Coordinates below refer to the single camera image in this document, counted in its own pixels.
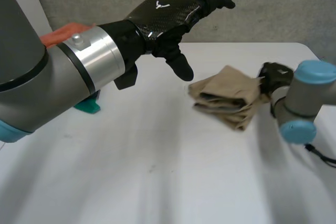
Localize beige shorts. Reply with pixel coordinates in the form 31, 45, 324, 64
188, 64, 272, 132

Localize black cable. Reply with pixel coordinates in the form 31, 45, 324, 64
304, 144, 336, 168

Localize teal towel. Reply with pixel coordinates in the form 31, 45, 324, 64
73, 90, 102, 115

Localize coral towel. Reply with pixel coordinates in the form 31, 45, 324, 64
40, 23, 96, 49

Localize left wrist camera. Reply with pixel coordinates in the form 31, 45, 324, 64
113, 63, 138, 91

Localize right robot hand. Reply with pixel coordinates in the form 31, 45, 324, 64
256, 62, 295, 95

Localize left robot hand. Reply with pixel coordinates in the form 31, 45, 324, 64
97, 0, 236, 82

